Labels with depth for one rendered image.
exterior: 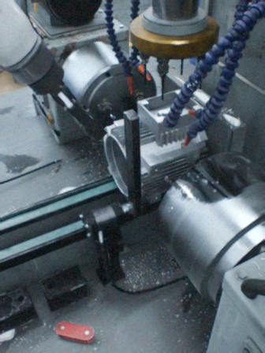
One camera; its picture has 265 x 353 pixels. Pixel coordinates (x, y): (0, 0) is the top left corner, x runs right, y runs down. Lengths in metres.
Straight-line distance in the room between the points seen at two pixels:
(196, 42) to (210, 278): 0.42
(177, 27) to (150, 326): 0.63
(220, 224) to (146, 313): 0.36
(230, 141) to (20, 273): 0.57
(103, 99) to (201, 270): 0.58
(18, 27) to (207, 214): 0.45
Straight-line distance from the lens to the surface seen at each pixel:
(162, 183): 0.92
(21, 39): 0.73
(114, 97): 1.09
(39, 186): 1.25
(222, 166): 0.72
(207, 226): 0.67
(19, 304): 0.93
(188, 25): 0.77
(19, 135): 1.48
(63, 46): 1.23
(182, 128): 0.90
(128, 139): 0.71
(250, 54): 0.96
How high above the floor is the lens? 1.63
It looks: 42 degrees down
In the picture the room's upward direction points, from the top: 2 degrees counter-clockwise
